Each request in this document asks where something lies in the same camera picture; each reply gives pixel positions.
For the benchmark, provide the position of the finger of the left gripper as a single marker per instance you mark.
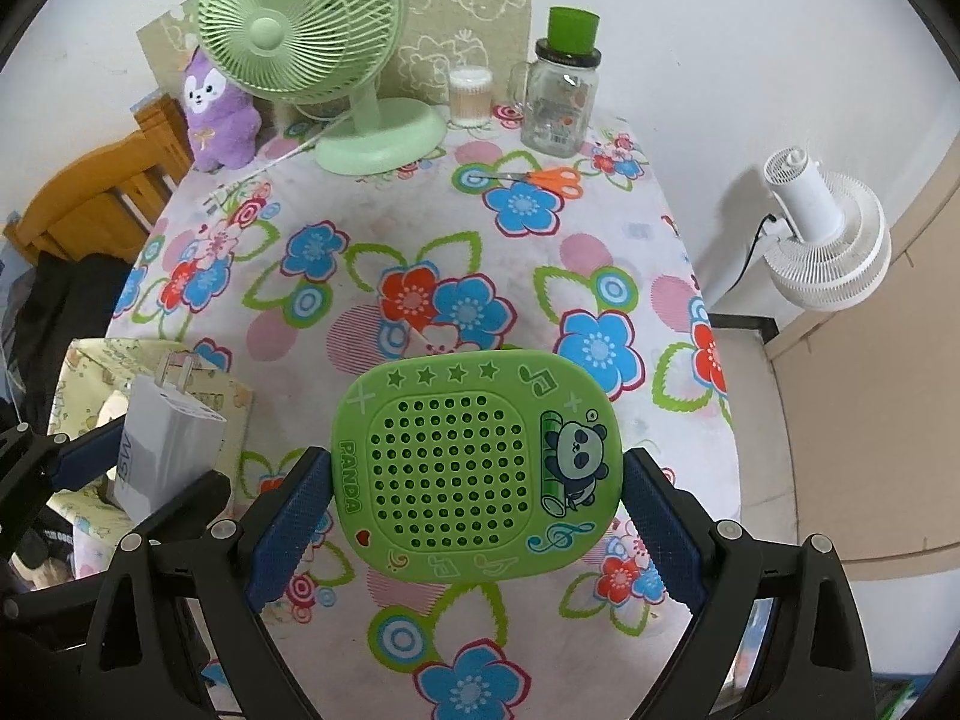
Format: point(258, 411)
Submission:
point(34, 466)
point(178, 530)

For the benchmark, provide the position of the beige cartoon wall mat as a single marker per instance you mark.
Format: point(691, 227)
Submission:
point(444, 34)

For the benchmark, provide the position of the black clothing pile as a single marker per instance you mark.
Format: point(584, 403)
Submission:
point(53, 304)

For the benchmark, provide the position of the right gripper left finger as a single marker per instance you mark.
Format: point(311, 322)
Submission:
point(135, 665)

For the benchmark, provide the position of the green panda speaker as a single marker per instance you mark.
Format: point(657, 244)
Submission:
point(475, 468)

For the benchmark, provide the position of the cotton swab container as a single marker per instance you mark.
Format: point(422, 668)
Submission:
point(470, 93)

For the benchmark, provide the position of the glass jar mug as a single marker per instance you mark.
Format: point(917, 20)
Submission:
point(555, 92)

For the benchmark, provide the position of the green desk fan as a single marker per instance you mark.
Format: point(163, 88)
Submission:
point(304, 52)

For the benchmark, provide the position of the floral tablecloth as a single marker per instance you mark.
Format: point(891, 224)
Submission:
point(482, 319)

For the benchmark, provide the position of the orange handled scissors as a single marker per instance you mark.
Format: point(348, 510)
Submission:
point(564, 181)

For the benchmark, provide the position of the purple plush toy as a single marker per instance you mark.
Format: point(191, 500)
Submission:
point(222, 120)

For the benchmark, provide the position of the white power adapter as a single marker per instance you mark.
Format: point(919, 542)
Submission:
point(169, 440)

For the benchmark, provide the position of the white floor fan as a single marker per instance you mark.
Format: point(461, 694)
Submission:
point(828, 246)

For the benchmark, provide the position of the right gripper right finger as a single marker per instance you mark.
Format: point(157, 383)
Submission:
point(812, 661)

